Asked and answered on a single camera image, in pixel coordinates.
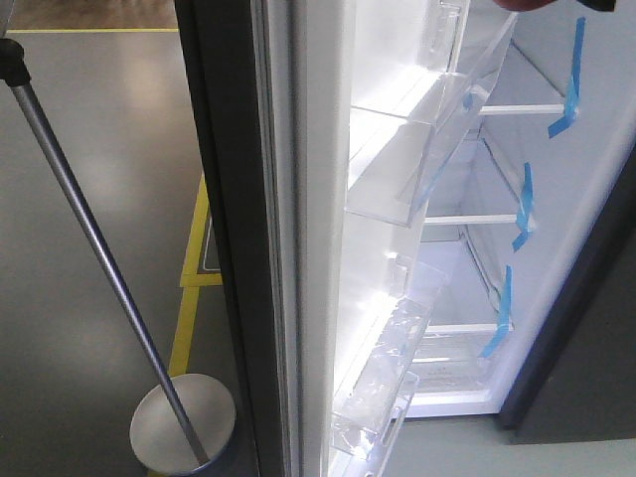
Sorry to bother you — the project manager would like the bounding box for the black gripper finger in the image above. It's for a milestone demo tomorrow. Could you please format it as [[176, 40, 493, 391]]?
[[577, 0, 616, 12]]

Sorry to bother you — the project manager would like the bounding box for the dark grey fridge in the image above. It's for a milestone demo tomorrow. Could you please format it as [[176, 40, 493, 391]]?
[[175, 1, 635, 476]]

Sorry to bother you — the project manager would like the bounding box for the red yellow apple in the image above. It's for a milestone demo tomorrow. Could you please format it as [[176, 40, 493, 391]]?
[[494, 0, 555, 12]]

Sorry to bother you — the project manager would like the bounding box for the grey floor sign sticker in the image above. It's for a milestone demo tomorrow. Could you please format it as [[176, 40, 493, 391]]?
[[201, 217, 220, 272]]

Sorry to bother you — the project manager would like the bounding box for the silver sign stand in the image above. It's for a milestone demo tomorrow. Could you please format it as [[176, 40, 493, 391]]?
[[0, 0, 238, 476]]

